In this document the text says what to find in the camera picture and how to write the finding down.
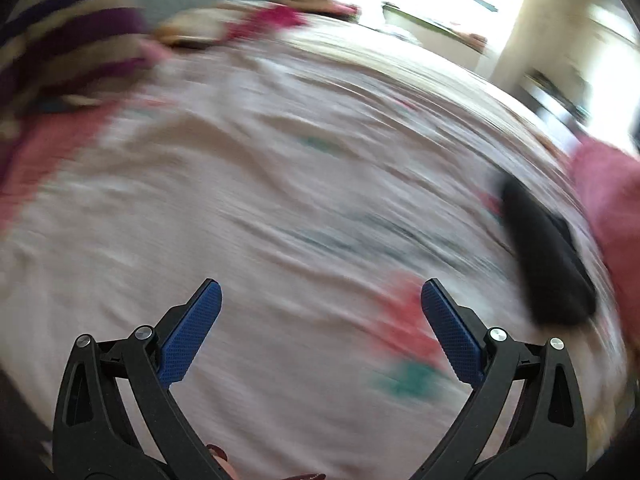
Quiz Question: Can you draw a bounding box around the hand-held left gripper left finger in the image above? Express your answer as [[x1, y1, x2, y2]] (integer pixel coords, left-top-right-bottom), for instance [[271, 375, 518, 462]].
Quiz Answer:
[[51, 278, 223, 480]]

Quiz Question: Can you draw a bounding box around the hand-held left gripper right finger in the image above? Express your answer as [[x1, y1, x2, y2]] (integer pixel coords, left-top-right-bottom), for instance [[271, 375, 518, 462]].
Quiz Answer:
[[420, 278, 587, 480]]

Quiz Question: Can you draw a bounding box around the black sweater with orange cuffs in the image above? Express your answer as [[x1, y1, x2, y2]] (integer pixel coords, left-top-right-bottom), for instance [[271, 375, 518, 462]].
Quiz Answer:
[[500, 175, 598, 328]]

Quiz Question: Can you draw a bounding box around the person's left hand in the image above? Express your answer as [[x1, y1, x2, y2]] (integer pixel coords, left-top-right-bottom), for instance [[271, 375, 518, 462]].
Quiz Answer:
[[206, 442, 328, 480]]

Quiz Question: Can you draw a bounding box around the printed pale pink bedsheet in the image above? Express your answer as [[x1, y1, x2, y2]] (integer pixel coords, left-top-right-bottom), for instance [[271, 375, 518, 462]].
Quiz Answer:
[[0, 0, 631, 480]]

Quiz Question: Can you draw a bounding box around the pink quilt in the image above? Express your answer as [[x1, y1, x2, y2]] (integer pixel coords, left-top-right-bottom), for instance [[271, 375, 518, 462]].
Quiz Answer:
[[570, 137, 640, 311]]

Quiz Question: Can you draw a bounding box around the pink cloth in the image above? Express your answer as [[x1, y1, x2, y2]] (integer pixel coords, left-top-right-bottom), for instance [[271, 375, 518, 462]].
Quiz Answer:
[[0, 100, 131, 221]]

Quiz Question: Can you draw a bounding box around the white curtain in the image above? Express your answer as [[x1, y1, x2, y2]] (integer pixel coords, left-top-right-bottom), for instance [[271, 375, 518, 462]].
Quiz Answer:
[[487, 0, 591, 86]]

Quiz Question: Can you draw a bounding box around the red floral cloth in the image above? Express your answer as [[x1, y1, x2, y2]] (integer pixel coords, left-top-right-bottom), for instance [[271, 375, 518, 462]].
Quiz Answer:
[[155, 2, 311, 51]]

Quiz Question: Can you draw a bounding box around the purple striped pillow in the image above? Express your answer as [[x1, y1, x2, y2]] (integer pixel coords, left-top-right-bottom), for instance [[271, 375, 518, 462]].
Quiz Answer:
[[0, 0, 156, 141]]

